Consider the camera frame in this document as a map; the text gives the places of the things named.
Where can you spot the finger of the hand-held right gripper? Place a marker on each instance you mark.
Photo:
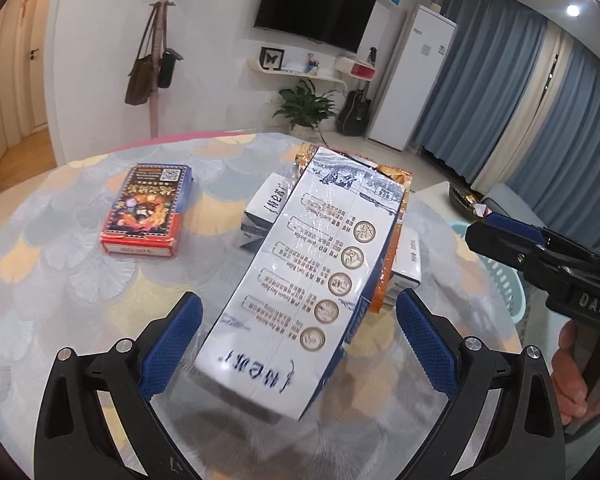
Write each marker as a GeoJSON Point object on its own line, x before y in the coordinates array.
{"type": "Point", "coordinates": [520, 265]}
{"type": "Point", "coordinates": [515, 227]}

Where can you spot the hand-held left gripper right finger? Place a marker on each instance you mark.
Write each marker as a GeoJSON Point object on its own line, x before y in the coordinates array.
{"type": "Point", "coordinates": [427, 345]}

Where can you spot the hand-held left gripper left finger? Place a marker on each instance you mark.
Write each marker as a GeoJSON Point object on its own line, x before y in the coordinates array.
{"type": "Point", "coordinates": [172, 345]}

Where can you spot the light blue plastic basket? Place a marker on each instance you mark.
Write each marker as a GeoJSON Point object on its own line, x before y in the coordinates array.
{"type": "Point", "coordinates": [517, 300]}

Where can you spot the large white blue box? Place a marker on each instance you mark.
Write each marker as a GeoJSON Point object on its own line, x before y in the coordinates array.
{"type": "Point", "coordinates": [300, 285]}

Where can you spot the black shoulder bag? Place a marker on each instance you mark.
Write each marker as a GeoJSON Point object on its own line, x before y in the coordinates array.
{"type": "Point", "coordinates": [167, 70]}

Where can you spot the person's right hand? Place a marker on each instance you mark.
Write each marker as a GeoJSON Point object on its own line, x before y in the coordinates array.
{"type": "Point", "coordinates": [567, 380]}

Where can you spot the blue grey sofa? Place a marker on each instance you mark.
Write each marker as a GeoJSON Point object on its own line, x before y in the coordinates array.
{"type": "Point", "coordinates": [505, 200]}

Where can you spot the dark snack bowl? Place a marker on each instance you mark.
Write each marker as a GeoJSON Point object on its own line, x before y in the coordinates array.
{"type": "Point", "coordinates": [462, 200]}

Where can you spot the orange snack packet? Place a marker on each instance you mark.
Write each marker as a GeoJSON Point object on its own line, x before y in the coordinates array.
{"type": "Point", "coordinates": [386, 275]}

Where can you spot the white coffee table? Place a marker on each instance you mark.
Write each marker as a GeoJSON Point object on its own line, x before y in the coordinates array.
{"type": "Point", "coordinates": [435, 197]}

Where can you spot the small white box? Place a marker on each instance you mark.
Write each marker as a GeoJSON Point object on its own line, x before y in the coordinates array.
{"type": "Point", "coordinates": [407, 260]}
{"type": "Point", "coordinates": [262, 205]}

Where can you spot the blue curtain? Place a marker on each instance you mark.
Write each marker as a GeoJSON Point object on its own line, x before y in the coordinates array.
{"type": "Point", "coordinates": [575, 140]}
{"type": "Point", "coordinates": [480, 70]}

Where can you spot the cream curtain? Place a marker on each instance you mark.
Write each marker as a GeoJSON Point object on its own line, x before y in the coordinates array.
{"type": "Point", "coordinates": [530, 105]}

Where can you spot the red card box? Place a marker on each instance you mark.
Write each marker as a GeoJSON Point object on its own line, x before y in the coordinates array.
{"type": "Point", "coordinates": [145, 205]}

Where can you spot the white refrigerator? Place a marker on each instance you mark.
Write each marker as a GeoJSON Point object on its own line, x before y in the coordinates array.
{"type": "Point", "coordinates": [410, 80]}

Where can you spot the black acoustic guitar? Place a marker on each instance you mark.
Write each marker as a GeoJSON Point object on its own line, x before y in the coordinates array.
{"type": "Point", "coordinates": [354, 115]}

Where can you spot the ceiling light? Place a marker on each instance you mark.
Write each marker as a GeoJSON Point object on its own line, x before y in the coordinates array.
{"type": "Point", "coordinates": [573, 10]}

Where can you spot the pink coat rack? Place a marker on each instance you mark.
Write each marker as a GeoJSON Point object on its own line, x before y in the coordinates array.
{"type": "Point", "coordinates": [156, 110]}

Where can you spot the potted green plant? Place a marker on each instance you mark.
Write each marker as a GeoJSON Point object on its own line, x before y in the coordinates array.
{"type": "Point", "coordinates": [305, 107]}

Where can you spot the small pen holder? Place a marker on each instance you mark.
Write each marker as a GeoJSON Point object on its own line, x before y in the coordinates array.
{"type": "Point", "coordinates": [311, 66]}

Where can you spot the white curved low shelf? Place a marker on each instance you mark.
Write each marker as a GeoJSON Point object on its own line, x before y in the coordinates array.
{"type": "Point", "coordinates": [300, 74]}

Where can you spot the brown tote bag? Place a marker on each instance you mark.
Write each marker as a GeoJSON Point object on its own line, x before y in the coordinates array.
{"type": "Point", "coordinates": [140, 80]}

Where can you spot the wooden door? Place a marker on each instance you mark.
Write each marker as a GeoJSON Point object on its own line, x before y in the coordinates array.
{"type": "Point", "coordinates": [35, 85]}

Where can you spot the framed butterfly picture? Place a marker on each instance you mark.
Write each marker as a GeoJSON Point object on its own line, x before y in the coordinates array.
{"type": "Point", "coordinates": [271, 58]}

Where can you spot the white pink wall box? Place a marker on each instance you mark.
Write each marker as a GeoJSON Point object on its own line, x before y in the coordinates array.
{"type": "Point", "coordinates": [355, 69]}

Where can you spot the black wall television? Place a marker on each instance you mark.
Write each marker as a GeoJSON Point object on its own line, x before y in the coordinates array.
{"type": "Point", "coordinates": [315, 0]}

